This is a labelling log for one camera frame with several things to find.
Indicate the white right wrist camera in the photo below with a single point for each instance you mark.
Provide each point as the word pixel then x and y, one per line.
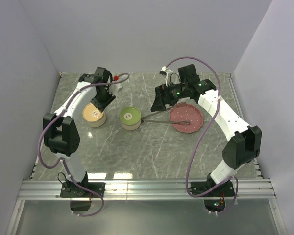
pixel 167 74

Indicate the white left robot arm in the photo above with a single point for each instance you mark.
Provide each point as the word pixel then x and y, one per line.
pixel 60 133

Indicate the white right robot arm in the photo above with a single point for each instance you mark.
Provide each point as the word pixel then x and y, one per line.
pixel 244 141

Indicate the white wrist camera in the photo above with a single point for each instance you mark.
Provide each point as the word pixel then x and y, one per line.
pixel 167 74
pixel 115 88

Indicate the cream steel round container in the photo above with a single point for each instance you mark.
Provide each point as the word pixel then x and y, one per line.
pixel 95 122

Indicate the beige round lid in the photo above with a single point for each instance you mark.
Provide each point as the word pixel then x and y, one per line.
pixel 92 113

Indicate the green round lid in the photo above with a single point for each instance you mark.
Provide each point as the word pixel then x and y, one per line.
pixel 130 115

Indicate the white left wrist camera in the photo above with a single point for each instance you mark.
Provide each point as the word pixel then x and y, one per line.
pixel 115 88

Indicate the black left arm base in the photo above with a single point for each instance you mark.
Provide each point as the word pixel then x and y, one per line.
pixel 81 199

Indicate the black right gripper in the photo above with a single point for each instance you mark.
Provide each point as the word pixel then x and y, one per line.
pixel 163 97

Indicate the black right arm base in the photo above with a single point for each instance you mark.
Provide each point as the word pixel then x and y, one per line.
pixel 218 200

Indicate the aluminium mounting rail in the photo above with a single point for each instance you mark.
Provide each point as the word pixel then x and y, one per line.
pixel 144 173

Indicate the pink dotted plate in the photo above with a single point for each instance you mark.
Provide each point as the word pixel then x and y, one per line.
pixel 186 112

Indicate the steel food tongs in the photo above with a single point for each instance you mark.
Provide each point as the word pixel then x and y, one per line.
pixel 162 117

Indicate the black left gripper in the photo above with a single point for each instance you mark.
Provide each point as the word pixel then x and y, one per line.
pixel 102 105

